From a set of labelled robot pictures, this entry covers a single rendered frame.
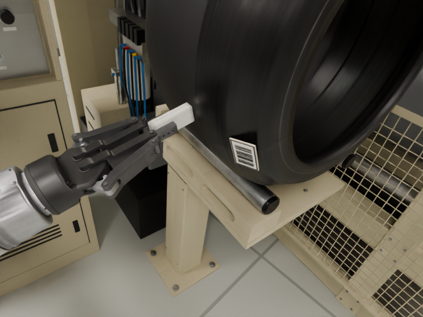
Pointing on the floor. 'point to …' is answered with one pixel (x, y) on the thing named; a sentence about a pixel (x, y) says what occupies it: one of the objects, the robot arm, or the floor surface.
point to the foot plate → (208, 262)
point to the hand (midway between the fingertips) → (172, 121)
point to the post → (184, 224)
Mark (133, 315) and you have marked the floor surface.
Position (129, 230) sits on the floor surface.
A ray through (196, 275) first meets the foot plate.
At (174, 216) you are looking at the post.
